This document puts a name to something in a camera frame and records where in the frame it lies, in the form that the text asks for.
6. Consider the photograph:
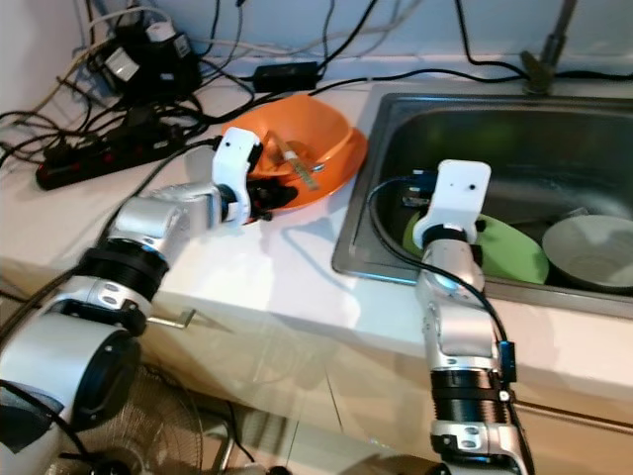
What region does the black power cable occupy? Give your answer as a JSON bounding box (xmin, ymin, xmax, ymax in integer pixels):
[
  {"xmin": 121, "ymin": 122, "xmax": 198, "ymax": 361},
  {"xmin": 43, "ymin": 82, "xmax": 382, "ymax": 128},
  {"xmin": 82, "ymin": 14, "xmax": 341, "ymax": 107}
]
[
  {"xmin": 316, "ymin": 61, "xmax": 633, "ymax": 90},
  {"xmin": 455, "ymin": 0, "xmax": 530, "ymax": 72},
  {"xmin": 315, "ymin": 0, "xmax": 389, "ymax": 68}
]

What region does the black power strip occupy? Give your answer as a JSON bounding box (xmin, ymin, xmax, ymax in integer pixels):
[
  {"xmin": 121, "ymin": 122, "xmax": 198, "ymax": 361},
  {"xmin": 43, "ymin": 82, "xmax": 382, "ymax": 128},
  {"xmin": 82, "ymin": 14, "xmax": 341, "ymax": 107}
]
[{"xmin": 35, "ymin": 124, "xmax": 187, "ymax": 191}]

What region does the stainless steel sink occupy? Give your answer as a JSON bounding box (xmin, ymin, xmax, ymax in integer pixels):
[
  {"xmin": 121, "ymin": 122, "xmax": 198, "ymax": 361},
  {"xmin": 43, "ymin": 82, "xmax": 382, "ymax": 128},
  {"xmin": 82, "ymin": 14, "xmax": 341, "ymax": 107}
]
[{"xmin": 331, "ymin": 81, "xmax": 633, "ymax": 318}]

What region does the orange plastic bowl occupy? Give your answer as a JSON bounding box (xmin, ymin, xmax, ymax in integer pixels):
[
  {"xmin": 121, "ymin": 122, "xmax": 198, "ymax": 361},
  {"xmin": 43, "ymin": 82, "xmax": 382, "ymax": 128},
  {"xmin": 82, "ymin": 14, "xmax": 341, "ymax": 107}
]
[{"xmin": 223, "ymin": 94, "xmax": 369, "ymax": 211}]

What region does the metal sink faucet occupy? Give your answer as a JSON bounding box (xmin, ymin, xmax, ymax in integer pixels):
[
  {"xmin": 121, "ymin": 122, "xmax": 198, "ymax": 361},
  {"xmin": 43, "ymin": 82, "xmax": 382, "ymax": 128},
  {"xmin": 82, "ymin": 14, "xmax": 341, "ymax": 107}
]
[{"xmin": 519, "ymin": 0, "xmax": 580, "ymax": 95}]

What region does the green plate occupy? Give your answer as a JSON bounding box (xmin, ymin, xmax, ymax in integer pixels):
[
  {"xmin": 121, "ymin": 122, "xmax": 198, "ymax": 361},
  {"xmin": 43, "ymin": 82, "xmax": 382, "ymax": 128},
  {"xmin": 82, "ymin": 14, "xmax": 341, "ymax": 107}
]
[{"xmin": 401, "ymin": 208, "xmax": 550, "ymax": 286}]

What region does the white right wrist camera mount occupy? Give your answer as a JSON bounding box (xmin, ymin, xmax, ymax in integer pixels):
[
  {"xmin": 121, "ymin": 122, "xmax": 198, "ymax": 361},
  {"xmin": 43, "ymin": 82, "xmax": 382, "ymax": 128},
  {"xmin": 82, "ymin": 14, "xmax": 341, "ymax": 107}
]
[{"xmin": 413, "ymin": 158, "xmax": 494, "ymax": 248}]

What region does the white bowl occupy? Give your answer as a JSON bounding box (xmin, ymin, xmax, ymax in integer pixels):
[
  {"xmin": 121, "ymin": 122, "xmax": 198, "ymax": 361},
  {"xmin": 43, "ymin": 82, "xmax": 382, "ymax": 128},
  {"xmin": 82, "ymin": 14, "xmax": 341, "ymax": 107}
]
[{"xmin": 541, "ymin": 213, "xmax": 633, "ymax": 293}]

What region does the metal cabinet handle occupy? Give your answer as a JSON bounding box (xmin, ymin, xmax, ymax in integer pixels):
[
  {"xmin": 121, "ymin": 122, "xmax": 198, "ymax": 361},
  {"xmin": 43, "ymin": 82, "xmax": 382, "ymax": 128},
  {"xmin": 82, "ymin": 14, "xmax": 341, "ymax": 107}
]
[{"xmin": 146, "ymin": 309, "xmax": 201, "ymax": 333}]

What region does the metal spoon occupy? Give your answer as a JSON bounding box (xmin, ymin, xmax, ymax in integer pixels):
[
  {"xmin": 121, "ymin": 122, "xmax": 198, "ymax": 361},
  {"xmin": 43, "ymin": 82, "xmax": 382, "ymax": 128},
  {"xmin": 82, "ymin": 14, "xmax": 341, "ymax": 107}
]
[{"xmin": 277, "ymin": 139, "xmax": 322, "ymax": 192}]

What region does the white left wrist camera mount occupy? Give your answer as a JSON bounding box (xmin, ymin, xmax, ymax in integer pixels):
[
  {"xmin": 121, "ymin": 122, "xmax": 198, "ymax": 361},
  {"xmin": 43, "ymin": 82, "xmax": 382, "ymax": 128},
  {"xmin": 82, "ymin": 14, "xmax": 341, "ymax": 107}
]
[{"xmin": 213, "ymin": 127, "xmax": 266, "ymax": 224}]

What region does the beige kitchen cabinet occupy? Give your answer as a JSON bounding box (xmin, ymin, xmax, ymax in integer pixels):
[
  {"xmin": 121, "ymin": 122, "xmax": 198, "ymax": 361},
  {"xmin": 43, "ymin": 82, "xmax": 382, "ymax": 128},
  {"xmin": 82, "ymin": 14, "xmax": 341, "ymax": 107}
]
[{"xmin": 0, "ymin": 257, "xmax": 633, "ymax": 475}]

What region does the small flat black adapter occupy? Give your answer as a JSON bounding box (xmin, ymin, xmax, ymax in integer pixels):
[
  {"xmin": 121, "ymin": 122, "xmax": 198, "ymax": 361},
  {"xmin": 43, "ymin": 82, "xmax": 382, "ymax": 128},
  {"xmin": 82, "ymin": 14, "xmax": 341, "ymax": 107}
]
[{"xmin": 250, "ymin": 61, "xmax": 322, "ymax": 92}]

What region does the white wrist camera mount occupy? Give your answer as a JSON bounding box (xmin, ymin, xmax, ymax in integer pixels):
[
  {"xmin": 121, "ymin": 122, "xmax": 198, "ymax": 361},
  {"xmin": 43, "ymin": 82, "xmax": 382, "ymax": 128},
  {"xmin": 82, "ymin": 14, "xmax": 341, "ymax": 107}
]
[
  {"xmin": 413, "ymin": 158, "xmax": 494, "ymax": 248},
  {"xmin": 213, "ymin": 127, "xmax": 266, "ymax": 224}
]

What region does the large black power adapter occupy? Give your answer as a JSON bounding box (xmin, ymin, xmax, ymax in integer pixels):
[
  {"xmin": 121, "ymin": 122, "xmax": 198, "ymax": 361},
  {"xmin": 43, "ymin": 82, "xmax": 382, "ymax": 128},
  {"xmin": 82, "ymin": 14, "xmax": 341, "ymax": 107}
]
[{"xmin": 89, "ymin": 22, "xmax": 199, "ymax": 105}]

